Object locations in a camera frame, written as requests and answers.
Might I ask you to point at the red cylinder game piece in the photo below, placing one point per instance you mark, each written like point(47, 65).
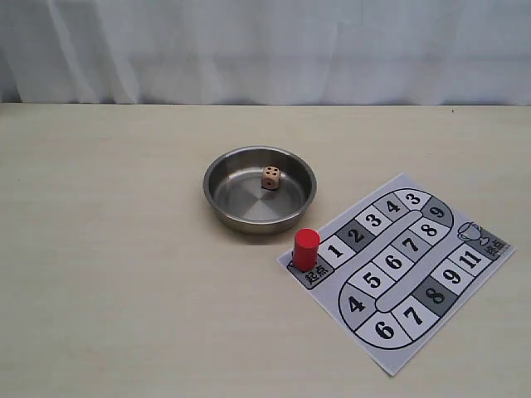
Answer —
point(306, 249)

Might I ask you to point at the wooden die black pips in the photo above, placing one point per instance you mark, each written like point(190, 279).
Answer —
point(270, 178)

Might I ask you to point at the white backdrop curtain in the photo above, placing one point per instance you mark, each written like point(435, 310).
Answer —
point(266, 52)

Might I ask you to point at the stainless steel round bowl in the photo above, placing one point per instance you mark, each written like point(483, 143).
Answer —
point(232, 187)

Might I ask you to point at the printed paper game board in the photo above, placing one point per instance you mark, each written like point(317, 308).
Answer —
point(394, 267)

